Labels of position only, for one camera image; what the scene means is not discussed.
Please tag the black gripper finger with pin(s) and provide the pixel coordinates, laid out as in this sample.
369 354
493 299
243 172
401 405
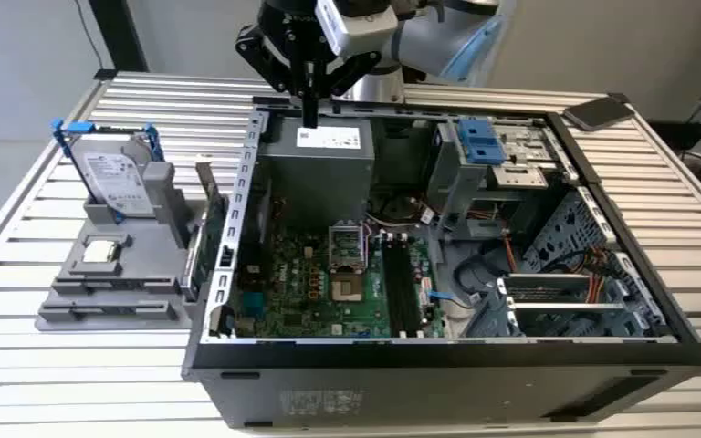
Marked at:
265 64
343 80

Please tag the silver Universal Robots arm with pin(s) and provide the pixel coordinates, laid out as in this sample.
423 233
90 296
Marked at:
423 41

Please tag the white-latched RAM slot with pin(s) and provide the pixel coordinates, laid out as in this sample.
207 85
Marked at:
395 283

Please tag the grey power supply unit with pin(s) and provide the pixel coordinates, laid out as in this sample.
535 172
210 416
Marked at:
319 182

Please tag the blue plastic drive latch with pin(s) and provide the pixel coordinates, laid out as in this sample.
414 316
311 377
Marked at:
478 137

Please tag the grey metal drive cage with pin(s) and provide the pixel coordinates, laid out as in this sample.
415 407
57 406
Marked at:
459 191

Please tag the hard disk in blue carrier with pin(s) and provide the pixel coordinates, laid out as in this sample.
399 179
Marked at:
109 178

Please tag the white four-pin power socket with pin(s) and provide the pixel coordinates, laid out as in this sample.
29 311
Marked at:
307 251

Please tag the green graphics card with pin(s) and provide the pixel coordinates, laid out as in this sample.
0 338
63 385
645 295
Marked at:
206 246

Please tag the dark grey flat device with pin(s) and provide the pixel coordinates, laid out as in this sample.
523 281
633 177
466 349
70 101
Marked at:
597 113

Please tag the black slot latch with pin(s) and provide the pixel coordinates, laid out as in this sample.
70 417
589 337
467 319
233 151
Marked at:
226 256

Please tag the CPU socket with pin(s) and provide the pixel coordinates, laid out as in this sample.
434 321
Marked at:
346 287

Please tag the grey parts rack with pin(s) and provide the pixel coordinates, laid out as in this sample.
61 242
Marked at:
143 255

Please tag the white eight-pin power socket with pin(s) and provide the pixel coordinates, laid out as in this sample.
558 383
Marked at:
426 285

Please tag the green motherboard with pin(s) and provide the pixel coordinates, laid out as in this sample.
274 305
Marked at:
301 292

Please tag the silver CPU chip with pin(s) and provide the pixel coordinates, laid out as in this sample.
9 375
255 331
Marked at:
101 252

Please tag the blue SATA connector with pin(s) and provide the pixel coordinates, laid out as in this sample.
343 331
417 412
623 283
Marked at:
438 294

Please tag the grey metal disk bay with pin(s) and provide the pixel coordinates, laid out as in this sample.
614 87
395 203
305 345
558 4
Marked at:
545 283

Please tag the blue retention tab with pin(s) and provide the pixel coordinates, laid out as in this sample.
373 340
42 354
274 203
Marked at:
227 321

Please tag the black and grey PC case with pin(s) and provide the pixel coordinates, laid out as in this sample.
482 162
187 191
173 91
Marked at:
386 388

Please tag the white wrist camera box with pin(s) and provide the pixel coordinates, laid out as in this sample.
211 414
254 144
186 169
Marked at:
355 23

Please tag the black vertical post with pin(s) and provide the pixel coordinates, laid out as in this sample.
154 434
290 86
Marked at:
121 32

